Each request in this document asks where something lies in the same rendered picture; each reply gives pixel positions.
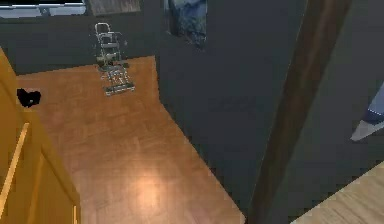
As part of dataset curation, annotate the black door handle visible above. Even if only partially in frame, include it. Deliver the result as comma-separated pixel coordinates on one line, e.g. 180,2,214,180
16,87,42,109

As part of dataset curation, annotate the dark brown door frame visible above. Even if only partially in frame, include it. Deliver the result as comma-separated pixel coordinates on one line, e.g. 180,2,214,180
247,0,353,224

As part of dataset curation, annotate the brown framed wall picture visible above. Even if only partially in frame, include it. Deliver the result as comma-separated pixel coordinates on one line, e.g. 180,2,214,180
87,0,142,17

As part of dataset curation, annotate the white framed window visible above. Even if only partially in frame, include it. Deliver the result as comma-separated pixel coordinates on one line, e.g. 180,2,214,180
0,0,87,19

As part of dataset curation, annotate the blue framed wall picture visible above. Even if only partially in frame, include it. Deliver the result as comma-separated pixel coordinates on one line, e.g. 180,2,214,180
163,0,208,48

